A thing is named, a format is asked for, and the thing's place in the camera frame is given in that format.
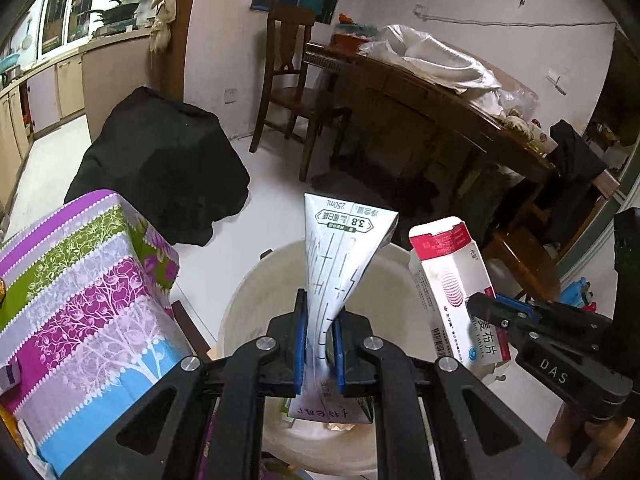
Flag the red white medicine box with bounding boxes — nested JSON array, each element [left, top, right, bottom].
[[409, 217, 511, 382]]

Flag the white green milk carton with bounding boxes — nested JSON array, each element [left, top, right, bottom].
[[288, 193, 398, 425]]

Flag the kitchen counter cabinets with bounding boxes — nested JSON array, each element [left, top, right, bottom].
[[1, 28, 150, 210]]

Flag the white plastic bucket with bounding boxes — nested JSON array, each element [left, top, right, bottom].
[[218, 240, 436, 477]]

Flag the wooden stool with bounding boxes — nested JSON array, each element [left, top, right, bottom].
[[546, 403, 636, 479]]

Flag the dark wooden dining table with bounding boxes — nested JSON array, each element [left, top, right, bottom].
[[304, 44, 555, 218]]

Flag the black cloth covered chair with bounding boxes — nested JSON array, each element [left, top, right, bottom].
[[65, 87, 250, 246]]

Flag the colourful striped tablecloth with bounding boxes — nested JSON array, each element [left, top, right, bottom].
[[1, 190, 191, 476]]

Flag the wooden chair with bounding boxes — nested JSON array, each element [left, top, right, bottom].
[[250, 4, 322, 181]]

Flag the white cloth pile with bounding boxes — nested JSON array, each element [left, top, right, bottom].
[[358, 24, 501, 93]]

